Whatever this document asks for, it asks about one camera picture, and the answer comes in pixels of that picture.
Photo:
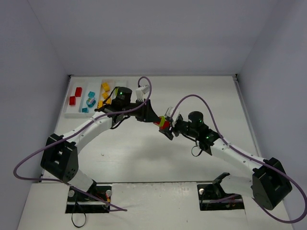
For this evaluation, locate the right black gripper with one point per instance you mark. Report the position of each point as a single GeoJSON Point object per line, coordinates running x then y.
{"type": "Point", "coordinates": [175, 127]}

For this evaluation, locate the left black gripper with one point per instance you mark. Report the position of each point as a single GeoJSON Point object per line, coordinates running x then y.
{"type": "Point", "coordinates": [143, 112]}

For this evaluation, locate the red rounded lego brick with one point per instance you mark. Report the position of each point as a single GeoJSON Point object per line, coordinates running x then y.
{"type": "Point", "coordinates": [166, 126]}

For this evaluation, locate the green sloped lego brick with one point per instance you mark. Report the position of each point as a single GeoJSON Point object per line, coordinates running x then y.
{"type": "Point", "coordinates": [162, 122]}

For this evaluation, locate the blue printed round lego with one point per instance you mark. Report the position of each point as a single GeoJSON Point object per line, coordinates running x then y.
{"type": "Point", "coordinates": [90, 102]}

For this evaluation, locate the small blue lego brick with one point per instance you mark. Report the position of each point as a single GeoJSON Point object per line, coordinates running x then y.
{"type": "Point", "coordinates": [85, 110]}

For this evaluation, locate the red long lego brick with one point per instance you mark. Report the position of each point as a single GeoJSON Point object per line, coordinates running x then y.
{"type": "Point", "coordinates": [78, 92]}

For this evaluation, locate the yellow lego plate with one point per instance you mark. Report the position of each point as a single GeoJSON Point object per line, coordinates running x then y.
{"type": "Point", "coordinates": [108, 101]}

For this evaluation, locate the yellow face lego cube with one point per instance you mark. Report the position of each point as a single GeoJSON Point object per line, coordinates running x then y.
{"type": "Point", "coordinates": [105, 95]}

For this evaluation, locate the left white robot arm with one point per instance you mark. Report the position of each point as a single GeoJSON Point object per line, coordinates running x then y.
{"type": "Point", "coordinates": [60, 158]}

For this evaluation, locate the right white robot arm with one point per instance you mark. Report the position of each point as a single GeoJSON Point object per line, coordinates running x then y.
{"type": "Point", "coordinates": [261, 178]}

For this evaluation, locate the white divided sorting tray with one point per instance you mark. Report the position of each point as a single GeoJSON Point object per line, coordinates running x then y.
{"type": "Point", "coordinates": [88, 84]}

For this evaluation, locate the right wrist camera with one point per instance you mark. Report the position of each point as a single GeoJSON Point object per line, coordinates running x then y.
{"type": "Point", "coordinates": [172, 115]}

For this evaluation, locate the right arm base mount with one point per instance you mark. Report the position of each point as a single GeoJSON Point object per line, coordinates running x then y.
{"type": "Point", "coordinates": [212, 197]}

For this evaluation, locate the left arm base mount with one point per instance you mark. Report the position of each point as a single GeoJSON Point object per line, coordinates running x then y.
{"type": "Point", "coordinates": [80, 203]}

